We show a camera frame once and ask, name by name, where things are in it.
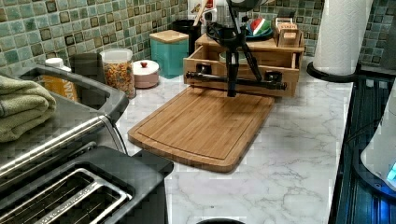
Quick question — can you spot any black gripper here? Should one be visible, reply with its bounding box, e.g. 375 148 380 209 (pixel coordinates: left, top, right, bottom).
206 22 262 97

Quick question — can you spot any bamboo drawer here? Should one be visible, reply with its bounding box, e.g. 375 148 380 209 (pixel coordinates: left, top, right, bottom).
183 45 303 97

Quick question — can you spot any green bowl in drawer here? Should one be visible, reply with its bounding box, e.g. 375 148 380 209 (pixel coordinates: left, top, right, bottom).
219 51 248 64

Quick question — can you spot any bamboo drawer cabinet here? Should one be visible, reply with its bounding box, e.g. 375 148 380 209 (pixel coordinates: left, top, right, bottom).
195 35 304 69

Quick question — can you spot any blue plate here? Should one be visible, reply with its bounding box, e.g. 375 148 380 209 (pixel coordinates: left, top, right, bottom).
246 31 274 41

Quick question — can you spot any plush watermelon slice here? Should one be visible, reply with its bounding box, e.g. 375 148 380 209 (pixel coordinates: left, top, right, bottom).
247 18 271 36

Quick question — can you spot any small wooden tray caddy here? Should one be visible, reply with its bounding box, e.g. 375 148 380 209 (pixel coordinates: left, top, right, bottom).
273 17 302 48

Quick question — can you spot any bamboo cutting board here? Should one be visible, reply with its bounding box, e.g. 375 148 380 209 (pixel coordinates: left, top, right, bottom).
128 87 275 173

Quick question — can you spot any teal canister with bamboo lid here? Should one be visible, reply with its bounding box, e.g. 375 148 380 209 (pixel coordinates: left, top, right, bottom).
149 30 189 78

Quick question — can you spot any pink ceramic lidded pot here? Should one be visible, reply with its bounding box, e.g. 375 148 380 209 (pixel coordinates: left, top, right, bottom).
133 60 160 89

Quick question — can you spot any white paper towel roll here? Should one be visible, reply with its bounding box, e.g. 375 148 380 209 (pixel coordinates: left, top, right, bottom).
313 0 374 77

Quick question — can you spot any black paper towel holder base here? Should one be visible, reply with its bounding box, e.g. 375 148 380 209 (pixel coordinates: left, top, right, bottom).
306 63 361 83

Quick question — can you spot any clear cereal jar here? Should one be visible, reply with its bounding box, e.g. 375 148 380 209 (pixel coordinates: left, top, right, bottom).
100 49 135 99

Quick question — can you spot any black round stand base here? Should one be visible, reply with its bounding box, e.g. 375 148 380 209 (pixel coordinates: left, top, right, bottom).
196 217 245 224

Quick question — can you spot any silver toaster oven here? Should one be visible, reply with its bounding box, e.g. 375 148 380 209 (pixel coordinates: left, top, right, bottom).
1 65 129 197

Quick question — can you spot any silver black toaster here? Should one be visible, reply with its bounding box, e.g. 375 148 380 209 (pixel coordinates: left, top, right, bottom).
1 147 174 224

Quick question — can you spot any folded green towel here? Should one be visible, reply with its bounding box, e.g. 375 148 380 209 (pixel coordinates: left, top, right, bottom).
0 76 56 143

